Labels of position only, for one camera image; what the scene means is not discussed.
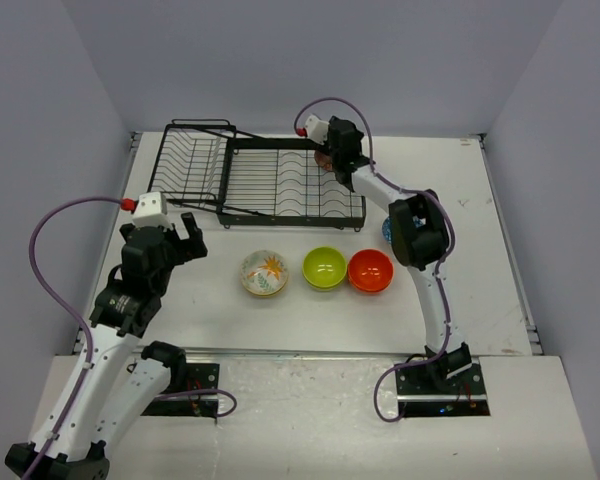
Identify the brown red patterned bowl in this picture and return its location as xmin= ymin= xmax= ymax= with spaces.
xmin=314 ymin=150 xmax=333 ymax=172

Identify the white floral pattern bowl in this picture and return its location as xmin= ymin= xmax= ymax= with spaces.
xmin=239 ymin=250 xmax=290 ymax=290

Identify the yellow sun pattern bowl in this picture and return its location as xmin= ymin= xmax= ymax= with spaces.
xmin=244 ymin=285 xmax=286 ymax=298

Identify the blue patterned bowl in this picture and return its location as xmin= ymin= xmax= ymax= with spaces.
xmin=381 ymin=216 xmax=426 ymax=245

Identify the lime green bowl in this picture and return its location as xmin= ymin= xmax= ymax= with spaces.
xmin=302 ymin=246 xmax=347 ymax=281
xmin=305 ymin=277 xmax=344 ymax=292

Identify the orange bowl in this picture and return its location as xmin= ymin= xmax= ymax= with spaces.
xmin=349 ymin=283 xmax=389 ymax=296
xmin=347 ymin=249 xmax=394 ymax=286

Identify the orange bowl front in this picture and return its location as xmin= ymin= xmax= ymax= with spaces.
xmin=349 ymin=283 xmax=389 ymax=296

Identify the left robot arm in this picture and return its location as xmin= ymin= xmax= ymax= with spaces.
xmin=5 ymin=213 xmax=208 ymax=479

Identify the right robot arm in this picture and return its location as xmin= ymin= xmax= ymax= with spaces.
xmin=322 ymin=116 xmax=471 ymax=394

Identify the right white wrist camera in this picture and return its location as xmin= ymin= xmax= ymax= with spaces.
xmin=301 ymin=115 xmax=329 ymax=145

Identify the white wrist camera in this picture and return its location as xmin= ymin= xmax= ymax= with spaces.
xmin=132 ymin=192 xmax=173 ymax=230
xmin=301 ymin=115 xmax=329 ymax=145

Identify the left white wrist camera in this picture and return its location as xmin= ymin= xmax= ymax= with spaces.
xmin=132 ymin=192 xmax=173 ymax=230

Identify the black wire dish rack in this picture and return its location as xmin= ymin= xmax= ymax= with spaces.
xmin=148 ymin=119 xmax=366 ymax=231

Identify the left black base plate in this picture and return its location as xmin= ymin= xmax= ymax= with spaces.
xmin=142 ymin=362 xmax=220 ymax=419

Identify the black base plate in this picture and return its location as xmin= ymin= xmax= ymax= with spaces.
xmin=142 ymin=362 xmax=220 ymax=419
xmin=395 ymin=361 xmax=491 ymax=419

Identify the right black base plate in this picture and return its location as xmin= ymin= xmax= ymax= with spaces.
xmin=395 ymin=361 xmax=491 ymax=419

